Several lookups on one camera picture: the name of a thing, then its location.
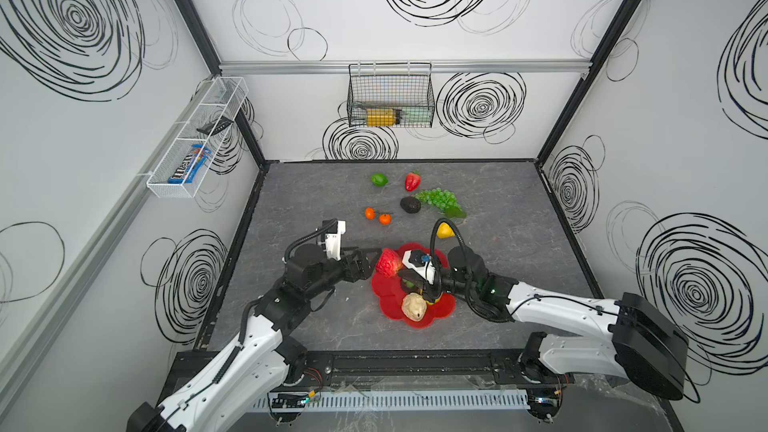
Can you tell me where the red apple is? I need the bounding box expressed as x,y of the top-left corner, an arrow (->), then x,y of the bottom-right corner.
375,249 -> 404,278

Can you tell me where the beige garlic bulb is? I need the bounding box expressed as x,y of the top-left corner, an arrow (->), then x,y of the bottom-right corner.
401,293 -> 428,322

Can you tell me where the red flower-shaped fruit bowl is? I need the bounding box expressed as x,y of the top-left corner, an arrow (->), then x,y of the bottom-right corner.
371,243 -> 456,329

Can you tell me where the dark avocado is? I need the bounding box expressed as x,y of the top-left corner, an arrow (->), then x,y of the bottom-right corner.
400,196 -> 422,214

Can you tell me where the yellow pear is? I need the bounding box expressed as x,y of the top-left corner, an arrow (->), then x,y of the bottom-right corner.
436,223 -> 455,239

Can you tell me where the green lime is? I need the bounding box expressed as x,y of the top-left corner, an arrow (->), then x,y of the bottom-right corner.
370,173 -> 388,187

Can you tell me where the red strawberry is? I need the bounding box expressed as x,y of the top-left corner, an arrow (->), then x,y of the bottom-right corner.
404,172 -> 422,192

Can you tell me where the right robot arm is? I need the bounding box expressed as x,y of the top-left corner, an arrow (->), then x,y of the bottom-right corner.
397,233 -> 689,401

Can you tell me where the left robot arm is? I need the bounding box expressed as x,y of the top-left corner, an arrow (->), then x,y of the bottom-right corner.
127,219 -> 382,431

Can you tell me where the green grape bunch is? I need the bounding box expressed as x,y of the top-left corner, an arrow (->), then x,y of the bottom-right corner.
415,188 -> 467,219

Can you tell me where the yellow box in basket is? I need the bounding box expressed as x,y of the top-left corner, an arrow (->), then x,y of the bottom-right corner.
365,108 -> 400,127

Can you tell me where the green item in basket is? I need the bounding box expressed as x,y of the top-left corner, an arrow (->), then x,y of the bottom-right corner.
400,106 -> 434,128

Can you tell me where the blue candy packet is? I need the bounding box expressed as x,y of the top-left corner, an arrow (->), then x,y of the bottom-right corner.
167,144 -> 210,185

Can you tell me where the black remote control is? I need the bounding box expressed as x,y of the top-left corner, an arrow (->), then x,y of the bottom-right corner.
197,117 -> 233,136

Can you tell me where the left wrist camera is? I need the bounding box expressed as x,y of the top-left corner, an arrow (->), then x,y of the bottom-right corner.
319,220 -> 346,261

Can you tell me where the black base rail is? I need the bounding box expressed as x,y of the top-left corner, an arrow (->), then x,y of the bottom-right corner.
288,349 -> 576,388

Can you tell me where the grey slotted cable duct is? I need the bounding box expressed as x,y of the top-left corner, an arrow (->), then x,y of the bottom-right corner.
248,388 -> 532,415

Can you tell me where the black wire basket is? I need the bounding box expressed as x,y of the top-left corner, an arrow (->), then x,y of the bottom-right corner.
346,61 -> 436,127

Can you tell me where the white wire shelf basket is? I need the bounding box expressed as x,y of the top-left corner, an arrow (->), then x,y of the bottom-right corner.
146,76 -> 248,199

